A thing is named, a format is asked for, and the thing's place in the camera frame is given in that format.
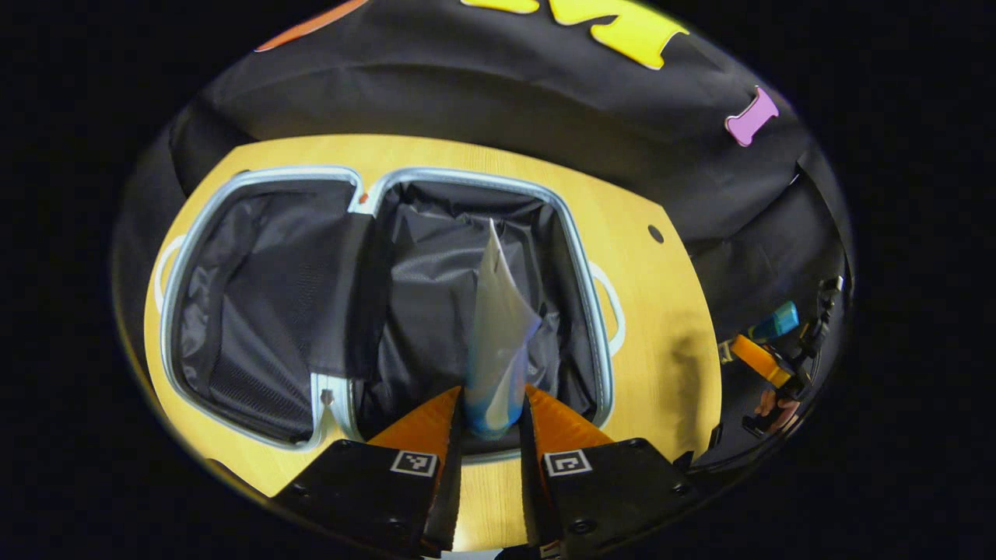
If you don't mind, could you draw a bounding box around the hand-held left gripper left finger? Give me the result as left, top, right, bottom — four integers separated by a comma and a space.
272, 387, 465, 558

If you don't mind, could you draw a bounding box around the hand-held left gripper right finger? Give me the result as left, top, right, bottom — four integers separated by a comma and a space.
517, 385, 697, 558

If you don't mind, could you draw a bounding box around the blue bottle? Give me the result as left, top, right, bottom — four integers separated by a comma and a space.
749, 301, 800, 342

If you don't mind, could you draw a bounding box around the white and blue tube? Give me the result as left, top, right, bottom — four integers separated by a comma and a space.
465, 220, 543, 438

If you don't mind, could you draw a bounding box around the light blue suitcase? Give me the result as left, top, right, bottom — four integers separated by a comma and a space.
153, 165, 627, 464

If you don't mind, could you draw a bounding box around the black backdrop cloth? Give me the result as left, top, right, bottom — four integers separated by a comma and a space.
113, 0, 857, 475

